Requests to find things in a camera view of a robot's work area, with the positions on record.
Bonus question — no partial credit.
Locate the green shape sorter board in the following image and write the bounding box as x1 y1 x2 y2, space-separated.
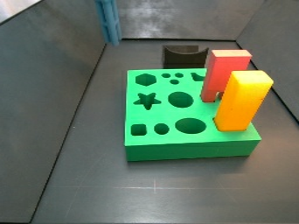
124 68 260 161

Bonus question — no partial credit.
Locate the blue three prong object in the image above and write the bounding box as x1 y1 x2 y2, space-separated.
94 0 121 46

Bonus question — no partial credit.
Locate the red arch block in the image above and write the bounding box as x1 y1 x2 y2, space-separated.
200 50 252 102

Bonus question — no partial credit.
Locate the black curved holder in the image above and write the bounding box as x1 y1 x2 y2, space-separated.
162 45 209 68

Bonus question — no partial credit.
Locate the yellow rectangular block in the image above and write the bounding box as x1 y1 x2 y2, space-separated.
213 70 273 131

